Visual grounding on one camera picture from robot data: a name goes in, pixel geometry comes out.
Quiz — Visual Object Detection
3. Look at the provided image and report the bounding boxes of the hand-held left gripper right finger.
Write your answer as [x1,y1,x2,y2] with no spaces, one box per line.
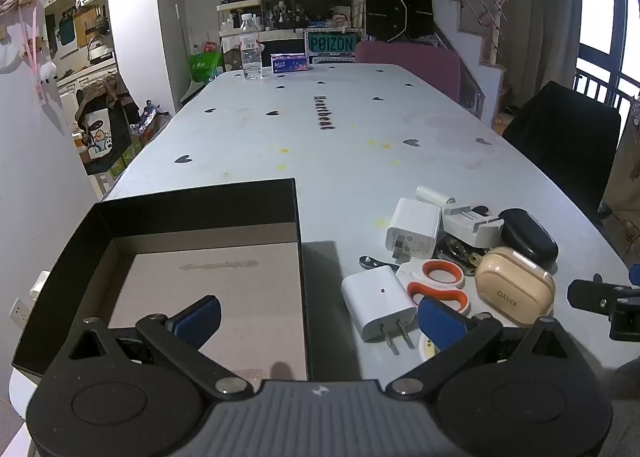
[385,296,576,400]

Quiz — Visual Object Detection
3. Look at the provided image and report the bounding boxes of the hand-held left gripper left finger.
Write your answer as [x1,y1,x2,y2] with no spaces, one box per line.
[67,294,253,400]

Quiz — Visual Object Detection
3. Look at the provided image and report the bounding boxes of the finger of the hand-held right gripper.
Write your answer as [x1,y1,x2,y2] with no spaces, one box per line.
[566,273,640,343]

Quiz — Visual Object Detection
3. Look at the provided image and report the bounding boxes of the round white tape measure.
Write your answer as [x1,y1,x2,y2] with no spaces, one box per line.
[419,334,443,363]

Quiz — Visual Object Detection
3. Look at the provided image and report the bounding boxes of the orange white scissors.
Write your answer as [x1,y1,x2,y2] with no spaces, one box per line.
[395,259,472,315]

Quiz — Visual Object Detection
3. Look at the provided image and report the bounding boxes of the white plug charger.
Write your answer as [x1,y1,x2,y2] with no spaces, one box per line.
[341,264,418,355]

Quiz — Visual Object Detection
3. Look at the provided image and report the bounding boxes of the dark smart watch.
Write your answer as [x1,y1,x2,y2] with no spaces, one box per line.
[435,234,481,270]

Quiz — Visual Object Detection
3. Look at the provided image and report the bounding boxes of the beige earbud case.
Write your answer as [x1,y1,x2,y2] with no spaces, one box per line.
[474,246,557,329]

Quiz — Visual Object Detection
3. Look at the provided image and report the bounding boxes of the black earbud case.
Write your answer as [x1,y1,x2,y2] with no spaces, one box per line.
[499,208,559,263]

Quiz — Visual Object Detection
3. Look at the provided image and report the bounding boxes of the white plastic strap tool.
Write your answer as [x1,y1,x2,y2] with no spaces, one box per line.
[441,204,505,250]

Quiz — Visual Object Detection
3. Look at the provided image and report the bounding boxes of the small metal pliers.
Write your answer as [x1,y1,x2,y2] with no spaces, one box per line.
[359,254,401,272]

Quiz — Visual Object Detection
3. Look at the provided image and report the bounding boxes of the white cube charger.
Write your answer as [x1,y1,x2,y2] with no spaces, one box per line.
[385,197,443,260]

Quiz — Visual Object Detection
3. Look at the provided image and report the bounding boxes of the black cardboard box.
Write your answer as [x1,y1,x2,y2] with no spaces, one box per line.
[11,178,313,383]

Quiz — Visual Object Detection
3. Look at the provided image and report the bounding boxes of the small white cylinder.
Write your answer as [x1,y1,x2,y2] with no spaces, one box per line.
[415,184,457,208]

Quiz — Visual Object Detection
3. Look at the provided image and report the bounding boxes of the black chair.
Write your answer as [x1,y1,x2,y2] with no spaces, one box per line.
[502,81,622,228]

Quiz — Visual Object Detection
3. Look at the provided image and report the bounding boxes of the colourful carton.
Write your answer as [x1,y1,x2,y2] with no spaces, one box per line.
[131,99,171,148]

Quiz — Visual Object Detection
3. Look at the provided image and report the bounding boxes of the cartoon tote bag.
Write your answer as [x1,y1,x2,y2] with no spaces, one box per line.
[80,104,132,175]

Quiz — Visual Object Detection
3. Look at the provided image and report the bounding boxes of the brown jacket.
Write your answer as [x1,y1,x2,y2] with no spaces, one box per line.
[75,71,138,125]

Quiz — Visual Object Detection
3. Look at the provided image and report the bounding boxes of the green plastic bag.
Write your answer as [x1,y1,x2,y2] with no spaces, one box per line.
[187,51,224,84]

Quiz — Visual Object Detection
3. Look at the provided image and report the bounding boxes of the pink chair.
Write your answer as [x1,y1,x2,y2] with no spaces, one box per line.
[354,41,462,102]

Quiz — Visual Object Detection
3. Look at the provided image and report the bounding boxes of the clear water bottle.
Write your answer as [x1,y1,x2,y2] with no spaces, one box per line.
[239,13,264,81]

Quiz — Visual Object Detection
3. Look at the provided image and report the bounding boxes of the purple tissue pack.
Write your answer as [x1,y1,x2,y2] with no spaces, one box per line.
[270,53,311,75]

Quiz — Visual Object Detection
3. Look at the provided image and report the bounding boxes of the metal kettle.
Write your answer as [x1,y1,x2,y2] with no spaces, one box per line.
[86,34,115,62]

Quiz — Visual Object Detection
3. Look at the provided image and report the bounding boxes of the glass balcony door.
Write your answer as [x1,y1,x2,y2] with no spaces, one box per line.
[575,0,640,108]

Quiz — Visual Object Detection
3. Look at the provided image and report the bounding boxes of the teal lettered sign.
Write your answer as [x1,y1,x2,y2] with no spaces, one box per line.
[304,29,360,58]

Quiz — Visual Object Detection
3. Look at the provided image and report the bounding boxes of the white shelf rack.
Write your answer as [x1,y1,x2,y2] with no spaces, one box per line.
[216,0,266,45]

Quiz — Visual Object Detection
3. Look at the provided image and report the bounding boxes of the white wall socket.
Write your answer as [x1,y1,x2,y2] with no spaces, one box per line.
[10,298,33,328]

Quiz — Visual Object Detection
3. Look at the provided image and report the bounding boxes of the pink lanyard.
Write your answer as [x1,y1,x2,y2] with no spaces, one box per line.
[20,2,48,98]

